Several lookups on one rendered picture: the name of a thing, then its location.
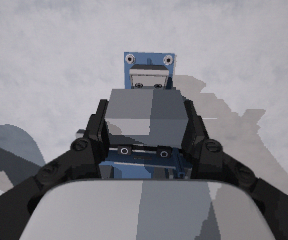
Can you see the grey long flat bar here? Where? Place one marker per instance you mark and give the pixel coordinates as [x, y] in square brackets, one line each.
[170, 174]

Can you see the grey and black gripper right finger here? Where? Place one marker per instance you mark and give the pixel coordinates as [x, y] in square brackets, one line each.
[214, 164]

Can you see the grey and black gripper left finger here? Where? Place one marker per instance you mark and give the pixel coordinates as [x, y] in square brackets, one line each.
[18, 204]

